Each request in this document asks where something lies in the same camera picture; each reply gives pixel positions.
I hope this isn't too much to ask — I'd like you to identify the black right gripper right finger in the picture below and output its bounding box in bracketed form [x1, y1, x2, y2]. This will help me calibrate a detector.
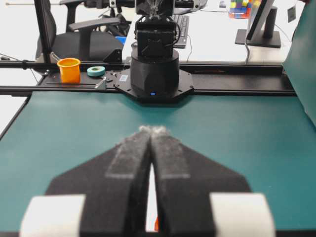
[151, 127, 276, 237]

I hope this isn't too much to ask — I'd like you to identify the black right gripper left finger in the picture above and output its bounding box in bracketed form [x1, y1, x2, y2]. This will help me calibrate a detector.
[19, 130, 151, 237]

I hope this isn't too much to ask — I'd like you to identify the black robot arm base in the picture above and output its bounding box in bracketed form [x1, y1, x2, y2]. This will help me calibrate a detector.
[115, 0, 194, 103]

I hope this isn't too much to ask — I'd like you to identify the colourful block stack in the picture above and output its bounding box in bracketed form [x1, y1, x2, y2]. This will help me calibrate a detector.
[229, 0, 261, 19]

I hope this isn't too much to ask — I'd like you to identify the teal tape roll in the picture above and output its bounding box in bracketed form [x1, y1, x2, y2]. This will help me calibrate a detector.
[86, 66, 106, 77]

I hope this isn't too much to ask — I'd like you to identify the orange plastic cup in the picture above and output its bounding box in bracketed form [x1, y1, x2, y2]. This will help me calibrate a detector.
[57, 58, 81, 83]

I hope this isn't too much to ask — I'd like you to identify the black office chair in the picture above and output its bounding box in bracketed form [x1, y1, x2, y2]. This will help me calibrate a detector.
[34, 0, 125, 63]

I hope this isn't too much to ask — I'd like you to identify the teal side panel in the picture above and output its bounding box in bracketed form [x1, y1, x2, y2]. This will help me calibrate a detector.
[283, 0, 316, 123]

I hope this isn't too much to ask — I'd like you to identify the black keyboard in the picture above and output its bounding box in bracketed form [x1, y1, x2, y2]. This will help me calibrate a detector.
[172, 15, 190, 48]

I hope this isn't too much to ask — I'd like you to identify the black computer monitor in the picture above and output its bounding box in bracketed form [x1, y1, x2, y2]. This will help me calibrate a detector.
[235, 0, 281, 48]

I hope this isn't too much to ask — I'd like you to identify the black aluminium rail frame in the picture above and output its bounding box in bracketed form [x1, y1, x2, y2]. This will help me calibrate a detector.
[0, 61, 296, 96]

